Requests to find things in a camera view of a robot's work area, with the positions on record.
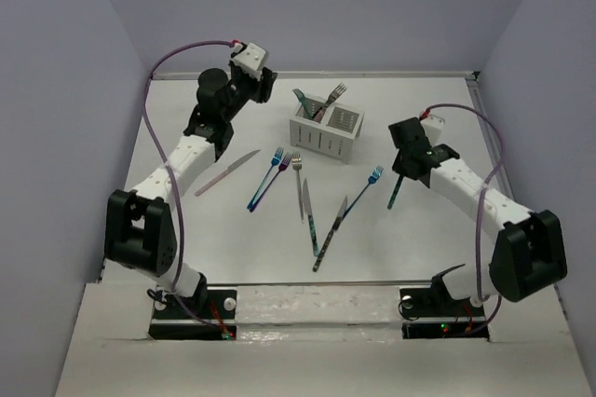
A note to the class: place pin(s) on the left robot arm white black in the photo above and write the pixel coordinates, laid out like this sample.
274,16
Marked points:
140,233

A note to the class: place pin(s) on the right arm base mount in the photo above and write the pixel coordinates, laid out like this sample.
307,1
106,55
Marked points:
423,318

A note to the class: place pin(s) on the all blue fork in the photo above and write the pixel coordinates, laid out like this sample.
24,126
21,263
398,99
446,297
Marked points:
372,180

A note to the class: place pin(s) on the silver knife black speckled handle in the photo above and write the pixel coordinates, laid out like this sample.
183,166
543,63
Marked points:
334,229

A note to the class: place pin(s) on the plain silver fork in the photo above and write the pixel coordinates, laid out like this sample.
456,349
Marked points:
297,165

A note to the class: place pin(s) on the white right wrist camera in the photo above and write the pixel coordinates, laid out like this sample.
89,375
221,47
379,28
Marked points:
433,126

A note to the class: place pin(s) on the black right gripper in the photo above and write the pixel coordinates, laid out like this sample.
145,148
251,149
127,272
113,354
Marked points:
396,168

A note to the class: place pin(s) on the silver fork pink handle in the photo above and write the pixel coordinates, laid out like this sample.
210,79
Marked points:
300,96

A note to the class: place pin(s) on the silver knife teal marbled handle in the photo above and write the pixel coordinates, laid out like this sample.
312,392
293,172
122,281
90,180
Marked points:
310,218

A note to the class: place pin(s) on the blue iridescent fork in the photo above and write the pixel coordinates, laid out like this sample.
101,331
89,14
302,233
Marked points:
275,161

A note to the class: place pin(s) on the silver fork black riveted handle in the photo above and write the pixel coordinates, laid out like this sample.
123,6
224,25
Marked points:
333,96

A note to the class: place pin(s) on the silver knife pink handle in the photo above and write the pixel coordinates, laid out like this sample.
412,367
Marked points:
232,167

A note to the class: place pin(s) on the silver fork teal marbled handle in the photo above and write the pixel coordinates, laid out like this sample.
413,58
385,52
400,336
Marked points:
395,192

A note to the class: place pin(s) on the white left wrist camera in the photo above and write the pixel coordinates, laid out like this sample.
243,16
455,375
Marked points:
250,59

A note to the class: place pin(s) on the white perforated utensil caddy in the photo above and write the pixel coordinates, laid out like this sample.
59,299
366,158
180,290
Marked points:
334,136

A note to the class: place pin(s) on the purple iridescent fork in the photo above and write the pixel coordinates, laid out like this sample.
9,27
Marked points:
284,164

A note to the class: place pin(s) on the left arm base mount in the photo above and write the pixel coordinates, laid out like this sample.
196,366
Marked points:
182,319

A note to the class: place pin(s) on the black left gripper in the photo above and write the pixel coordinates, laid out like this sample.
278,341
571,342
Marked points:
262,88

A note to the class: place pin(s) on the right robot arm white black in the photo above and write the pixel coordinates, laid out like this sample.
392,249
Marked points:
528,251

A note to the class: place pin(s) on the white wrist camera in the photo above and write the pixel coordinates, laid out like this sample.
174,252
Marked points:
250,59
433,126

